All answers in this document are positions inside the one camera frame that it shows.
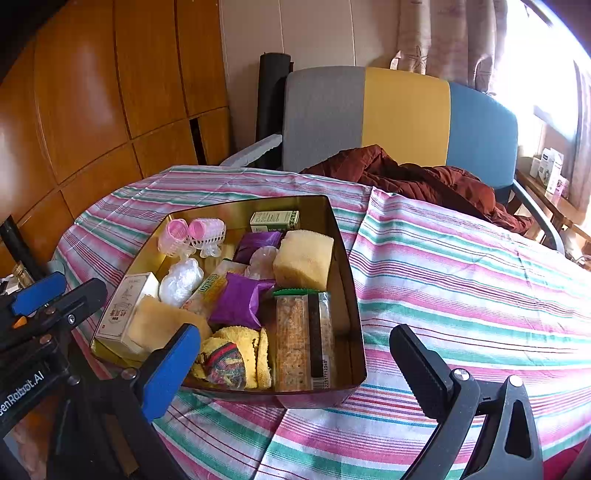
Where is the white small carton box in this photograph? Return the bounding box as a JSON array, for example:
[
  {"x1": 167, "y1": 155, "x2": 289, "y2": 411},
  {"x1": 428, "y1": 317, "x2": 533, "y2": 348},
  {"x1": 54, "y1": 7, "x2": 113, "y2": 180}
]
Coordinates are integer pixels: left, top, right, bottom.
[{"x1": 94, "y1": 272, "x2": 159, "y2": 360}]

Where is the yellow knitted toy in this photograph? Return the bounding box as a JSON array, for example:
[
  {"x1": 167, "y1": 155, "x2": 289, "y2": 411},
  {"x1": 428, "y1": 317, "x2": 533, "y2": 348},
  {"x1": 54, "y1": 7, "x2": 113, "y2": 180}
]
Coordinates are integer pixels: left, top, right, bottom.
[{"x1": 190, "y1": 326, "x2": 273, "y2": 390}]

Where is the yellow sponge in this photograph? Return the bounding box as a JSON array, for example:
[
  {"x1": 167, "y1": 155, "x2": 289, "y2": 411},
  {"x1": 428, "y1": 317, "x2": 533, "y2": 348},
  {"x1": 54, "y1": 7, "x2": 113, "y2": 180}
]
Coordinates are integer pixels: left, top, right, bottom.
[
  {"x1": 273, "y1": 230, "x2": 335, "y2": 291},
  {"x1": 127, "y1": 295, "x2": 212, "y2": 352}
]

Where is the purple foil packet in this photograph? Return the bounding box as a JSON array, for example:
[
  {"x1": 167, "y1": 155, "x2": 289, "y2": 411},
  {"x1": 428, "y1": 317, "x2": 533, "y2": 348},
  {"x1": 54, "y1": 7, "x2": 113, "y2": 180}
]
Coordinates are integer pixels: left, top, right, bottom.
[
  {"x1": 232, "y1": 231, "x2": 283, "y2": 264},
  {"x1": 208, "y1": 273, "x2": 276, "y2": 331}
]

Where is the wooden wardrobe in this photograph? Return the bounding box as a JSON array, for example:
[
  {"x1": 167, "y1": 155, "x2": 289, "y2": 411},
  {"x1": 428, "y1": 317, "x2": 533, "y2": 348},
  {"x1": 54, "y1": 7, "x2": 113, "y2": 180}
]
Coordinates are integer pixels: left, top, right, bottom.
[{"x1": 1, "y1": 1, "x2": 231, "y2": 264}]

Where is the gold tin box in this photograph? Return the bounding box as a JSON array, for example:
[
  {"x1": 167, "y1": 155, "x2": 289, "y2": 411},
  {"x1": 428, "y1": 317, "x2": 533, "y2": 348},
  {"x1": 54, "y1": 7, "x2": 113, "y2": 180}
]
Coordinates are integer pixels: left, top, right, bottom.
[{"x1": 91, "y1": 195, "x2": 367, "y2": 409}]

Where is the white product box on desk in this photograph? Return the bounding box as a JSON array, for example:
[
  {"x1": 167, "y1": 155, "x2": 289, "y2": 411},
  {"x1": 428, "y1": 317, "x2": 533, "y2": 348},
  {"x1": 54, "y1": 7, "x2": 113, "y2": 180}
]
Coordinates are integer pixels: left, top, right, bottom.
[{"x1": 538, "y1": 148, "x2": 564, "y2": 194}]

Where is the rust brown quilted jacket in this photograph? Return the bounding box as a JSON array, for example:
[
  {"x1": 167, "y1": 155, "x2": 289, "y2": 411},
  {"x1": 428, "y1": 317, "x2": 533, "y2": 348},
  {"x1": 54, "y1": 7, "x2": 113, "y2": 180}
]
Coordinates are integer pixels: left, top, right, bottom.
[{"x1": 303, "y1": 145, "x2": 534, "y2": 235}]

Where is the white plastic-wrapped bundle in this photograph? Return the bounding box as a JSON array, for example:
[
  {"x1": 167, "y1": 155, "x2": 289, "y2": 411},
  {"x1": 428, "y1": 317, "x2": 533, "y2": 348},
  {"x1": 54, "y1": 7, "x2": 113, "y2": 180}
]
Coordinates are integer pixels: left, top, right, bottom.
[
  {"x1": 158, "y1": 258, "x2": 204, "y2": 307},
  {"x1": 243, "y1": 246, "x2": 279, "y2": 280}
]

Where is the pink patterned curtain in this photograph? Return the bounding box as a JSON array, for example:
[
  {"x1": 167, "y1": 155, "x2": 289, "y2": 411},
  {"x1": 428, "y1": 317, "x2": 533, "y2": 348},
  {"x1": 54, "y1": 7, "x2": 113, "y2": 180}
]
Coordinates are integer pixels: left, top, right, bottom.
[{"x1": 394, "y1": 1, "x2": 590, "y2": 211}]

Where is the cracker pack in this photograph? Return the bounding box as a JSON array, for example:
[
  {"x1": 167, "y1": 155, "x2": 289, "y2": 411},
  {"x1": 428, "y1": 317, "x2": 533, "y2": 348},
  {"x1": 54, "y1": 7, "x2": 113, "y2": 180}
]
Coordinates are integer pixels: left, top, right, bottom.
[
  {"x1": 181, "y1": 259, "x2": 246, "y2": 320},
  {"x1": 273, "y1": 289, "x2": 337, "y2": 392}
]

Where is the wooden side desk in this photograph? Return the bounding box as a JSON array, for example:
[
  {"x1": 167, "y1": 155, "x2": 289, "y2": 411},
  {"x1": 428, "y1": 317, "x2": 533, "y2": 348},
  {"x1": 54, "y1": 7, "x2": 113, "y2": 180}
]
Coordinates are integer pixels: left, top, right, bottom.
[{"x1": 514, "y1": 169, "x2": 591, "y2": 271}]

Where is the green white small box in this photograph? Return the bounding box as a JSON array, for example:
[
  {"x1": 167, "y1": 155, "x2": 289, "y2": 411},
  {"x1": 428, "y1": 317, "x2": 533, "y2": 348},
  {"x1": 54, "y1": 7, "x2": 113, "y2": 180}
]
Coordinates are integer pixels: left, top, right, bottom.
[{"x1": 249, "y1": 210, "x2": 301, "y2": 232}]

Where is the grey yellow blue chair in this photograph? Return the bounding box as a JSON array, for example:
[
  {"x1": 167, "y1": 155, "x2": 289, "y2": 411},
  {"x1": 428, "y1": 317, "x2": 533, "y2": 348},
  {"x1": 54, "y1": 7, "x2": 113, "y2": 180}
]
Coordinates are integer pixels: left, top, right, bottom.
[{"x1": 222, "y1": 66, "x2": 565, "y2": 253}]

